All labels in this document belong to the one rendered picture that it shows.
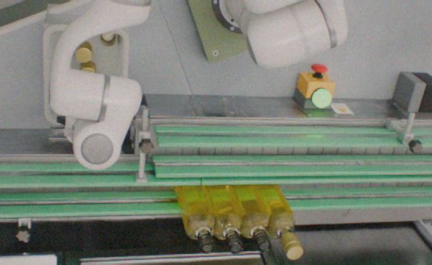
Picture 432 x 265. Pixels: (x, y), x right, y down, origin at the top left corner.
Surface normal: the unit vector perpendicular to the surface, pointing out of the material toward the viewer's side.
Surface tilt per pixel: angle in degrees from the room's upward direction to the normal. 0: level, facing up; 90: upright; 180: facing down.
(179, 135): 90
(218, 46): 3
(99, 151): 15
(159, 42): 0
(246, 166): 90
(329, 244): 89
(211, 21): 3
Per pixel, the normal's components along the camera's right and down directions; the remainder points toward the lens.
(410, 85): -0.97, 0.00
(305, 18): -0.11, -0.21
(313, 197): 0.11, -0.88
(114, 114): 0.18, 0.47
